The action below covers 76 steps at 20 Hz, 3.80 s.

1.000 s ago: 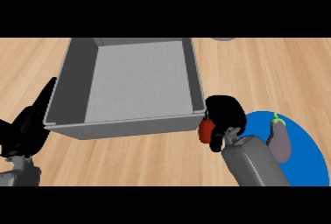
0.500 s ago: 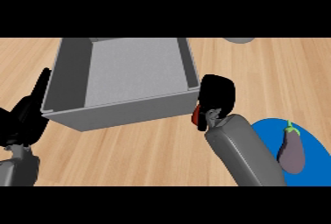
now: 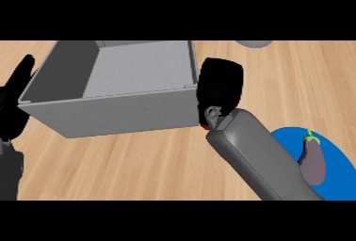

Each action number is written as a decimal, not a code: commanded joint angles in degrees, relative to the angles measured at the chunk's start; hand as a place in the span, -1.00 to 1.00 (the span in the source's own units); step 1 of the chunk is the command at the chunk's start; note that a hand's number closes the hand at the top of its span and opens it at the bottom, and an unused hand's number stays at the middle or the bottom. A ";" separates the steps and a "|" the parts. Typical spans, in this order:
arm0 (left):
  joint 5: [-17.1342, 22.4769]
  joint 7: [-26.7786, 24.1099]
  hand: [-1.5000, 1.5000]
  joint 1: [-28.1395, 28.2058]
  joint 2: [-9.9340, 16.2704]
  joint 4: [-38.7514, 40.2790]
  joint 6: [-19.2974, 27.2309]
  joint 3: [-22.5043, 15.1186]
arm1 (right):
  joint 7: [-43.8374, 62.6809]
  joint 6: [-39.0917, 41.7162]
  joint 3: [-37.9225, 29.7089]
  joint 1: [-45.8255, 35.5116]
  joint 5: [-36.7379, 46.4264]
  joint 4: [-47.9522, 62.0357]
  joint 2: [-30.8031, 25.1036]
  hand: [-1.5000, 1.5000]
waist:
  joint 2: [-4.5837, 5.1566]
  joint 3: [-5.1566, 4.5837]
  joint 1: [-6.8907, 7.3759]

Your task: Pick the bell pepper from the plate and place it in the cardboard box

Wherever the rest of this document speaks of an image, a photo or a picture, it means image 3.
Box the blue plate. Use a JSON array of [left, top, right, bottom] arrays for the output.
[[270, 126, 356, 201]]

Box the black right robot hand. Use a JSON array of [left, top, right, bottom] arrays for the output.
[[196, 56, 245, 123]]

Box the purple eggplant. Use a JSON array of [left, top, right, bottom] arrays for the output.
[[297, 128, 328, 186]]

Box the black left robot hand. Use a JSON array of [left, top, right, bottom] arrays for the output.
[[0, 54, 37, 143]]

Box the grey cardboard box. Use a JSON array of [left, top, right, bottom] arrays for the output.
[[16, 40, 202, 139]]

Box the grey round object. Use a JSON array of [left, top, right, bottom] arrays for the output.
[[235, 40, 275, 49]]

